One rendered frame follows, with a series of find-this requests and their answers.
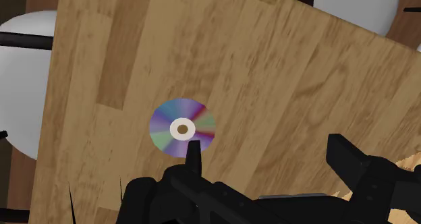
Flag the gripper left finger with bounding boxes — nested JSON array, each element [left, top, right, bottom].
[[115, 140, 284, 224]]

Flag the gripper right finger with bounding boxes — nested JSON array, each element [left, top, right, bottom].
[[325, 133, 421, 224]]

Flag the iridescent compact disc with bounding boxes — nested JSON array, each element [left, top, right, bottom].
[[148, 98, 217, 159]]

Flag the light wooden table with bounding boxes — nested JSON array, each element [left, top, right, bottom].
[[28, 0, 421, 224]]

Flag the white round chair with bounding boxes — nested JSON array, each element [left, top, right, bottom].
[[312, 0, 401, 37], [0, 9, 59, 161]]

